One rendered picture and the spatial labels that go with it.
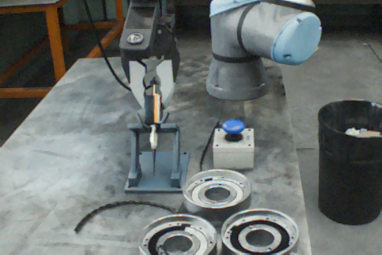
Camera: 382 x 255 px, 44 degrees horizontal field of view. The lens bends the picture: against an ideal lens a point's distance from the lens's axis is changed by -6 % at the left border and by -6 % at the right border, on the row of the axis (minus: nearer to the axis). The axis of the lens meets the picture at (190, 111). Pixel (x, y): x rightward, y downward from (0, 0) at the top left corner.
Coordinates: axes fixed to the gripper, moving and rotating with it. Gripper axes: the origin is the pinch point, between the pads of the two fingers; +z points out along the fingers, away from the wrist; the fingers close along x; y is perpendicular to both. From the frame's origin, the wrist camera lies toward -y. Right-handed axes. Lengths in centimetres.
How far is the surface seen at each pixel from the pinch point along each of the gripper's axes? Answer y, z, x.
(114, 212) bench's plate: -13.9, 12.7, 5.5
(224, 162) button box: -1.1, 10.8, -11.7
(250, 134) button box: 3.4, 7.7, -16.2
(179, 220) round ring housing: -19.7, 9.7, -5.8
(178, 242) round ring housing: -22.6, 11.5, -5.8
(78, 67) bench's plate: 54, 11, 31
